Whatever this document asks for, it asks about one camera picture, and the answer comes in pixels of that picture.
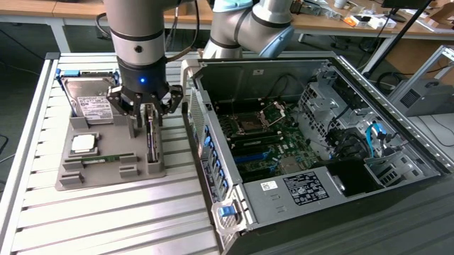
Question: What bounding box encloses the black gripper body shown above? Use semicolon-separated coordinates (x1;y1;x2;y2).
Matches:
117;58;171;101

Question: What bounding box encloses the graphics card with metal bracket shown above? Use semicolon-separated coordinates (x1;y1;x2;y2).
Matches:
143;103;163;163

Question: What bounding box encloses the open grey PC case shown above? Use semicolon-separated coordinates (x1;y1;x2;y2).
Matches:
179;52;454;255

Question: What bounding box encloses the silver CPU chip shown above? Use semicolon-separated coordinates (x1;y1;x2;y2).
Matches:
70;134;97;154

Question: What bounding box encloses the green RAM stick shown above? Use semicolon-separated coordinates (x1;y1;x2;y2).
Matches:
80;155;120;163

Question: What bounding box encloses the CPU socket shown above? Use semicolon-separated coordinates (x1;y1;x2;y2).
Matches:
235;113;269;135

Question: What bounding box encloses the grey plastic parts rack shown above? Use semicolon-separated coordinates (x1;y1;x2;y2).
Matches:
54;106;167;191

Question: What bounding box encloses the black installed RAM stick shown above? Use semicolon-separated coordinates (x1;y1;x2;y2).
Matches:
229;137;283;148

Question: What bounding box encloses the metal socket cover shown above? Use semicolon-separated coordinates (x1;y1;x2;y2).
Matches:
257;102;287;124

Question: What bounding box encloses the blue expansion slot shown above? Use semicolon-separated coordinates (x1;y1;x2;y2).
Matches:
233;151;272;163

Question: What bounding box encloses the green motherboard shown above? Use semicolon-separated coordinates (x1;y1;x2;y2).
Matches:
215;102;321;184

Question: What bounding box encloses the metal disk bay cage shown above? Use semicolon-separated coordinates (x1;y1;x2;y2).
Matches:
297;66;361;133

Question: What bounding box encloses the blue case latch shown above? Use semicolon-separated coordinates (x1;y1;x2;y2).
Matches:
217;206;237;218

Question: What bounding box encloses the grey power supply unit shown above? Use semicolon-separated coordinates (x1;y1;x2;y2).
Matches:
243;166;347;225

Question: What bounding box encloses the cluttered wooden desk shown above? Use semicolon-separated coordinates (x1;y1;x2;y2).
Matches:
289;0;454;54

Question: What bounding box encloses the orange box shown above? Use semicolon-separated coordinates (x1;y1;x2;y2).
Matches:
343;14;371;27

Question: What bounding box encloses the white box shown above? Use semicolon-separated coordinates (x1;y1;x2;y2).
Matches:
367;18;398;29

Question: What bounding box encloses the black stand pole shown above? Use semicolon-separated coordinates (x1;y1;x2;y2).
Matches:
360;0;435;78

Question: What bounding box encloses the grey computer tower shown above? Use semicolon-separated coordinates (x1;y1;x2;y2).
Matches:
388;78;454;117

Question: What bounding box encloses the black monitor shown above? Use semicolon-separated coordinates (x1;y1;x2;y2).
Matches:
380;0;432;23

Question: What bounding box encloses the open cardboard box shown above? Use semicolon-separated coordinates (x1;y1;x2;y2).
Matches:
427;2;454;30

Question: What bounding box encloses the hard disk in blue frame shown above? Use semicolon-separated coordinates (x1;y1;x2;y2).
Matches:
54;68;121;125

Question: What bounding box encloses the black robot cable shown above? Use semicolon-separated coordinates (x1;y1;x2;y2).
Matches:
164;0;201;63

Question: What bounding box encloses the black wire in case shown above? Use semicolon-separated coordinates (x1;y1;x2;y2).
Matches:
265;75;304;104

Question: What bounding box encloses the wooden desk with grey frame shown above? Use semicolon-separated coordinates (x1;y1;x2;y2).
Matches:
0;0;213;53

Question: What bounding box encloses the blue disk wire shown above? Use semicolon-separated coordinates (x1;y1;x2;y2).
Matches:
364;121;387;160

